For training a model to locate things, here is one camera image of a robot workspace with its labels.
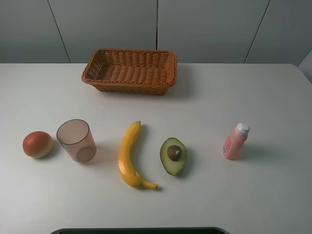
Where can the yellow banana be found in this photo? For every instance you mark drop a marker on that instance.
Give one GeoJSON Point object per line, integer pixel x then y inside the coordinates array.
{"type": "Point", "coordinates": [127, 171]}

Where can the pink bottle white cap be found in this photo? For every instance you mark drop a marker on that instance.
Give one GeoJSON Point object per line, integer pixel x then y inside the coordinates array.
{"type": "Point", "coordinates": [235, 141]}

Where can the halved avocado with pit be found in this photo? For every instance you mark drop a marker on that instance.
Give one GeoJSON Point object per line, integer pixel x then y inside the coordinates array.
{"type": "Point", "coordinates": [173, 155]}

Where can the black tray edge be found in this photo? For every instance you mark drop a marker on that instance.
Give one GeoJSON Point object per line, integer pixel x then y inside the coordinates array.
{"type": "Point", "coordinates": [176, 230]}

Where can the brown wicker basket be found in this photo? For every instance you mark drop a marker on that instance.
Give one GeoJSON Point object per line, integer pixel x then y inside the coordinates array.
{"type": "Point", "coordinates": [132, 71]}

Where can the red yellow apple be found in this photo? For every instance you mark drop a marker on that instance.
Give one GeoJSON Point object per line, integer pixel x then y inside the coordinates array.
{"type": "Point", "coordinates": [37, 144]}

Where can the translucent brown plastic cup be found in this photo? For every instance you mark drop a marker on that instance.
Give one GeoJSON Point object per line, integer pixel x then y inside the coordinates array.
{"type": "Point", "coordinates": [76, 138]}

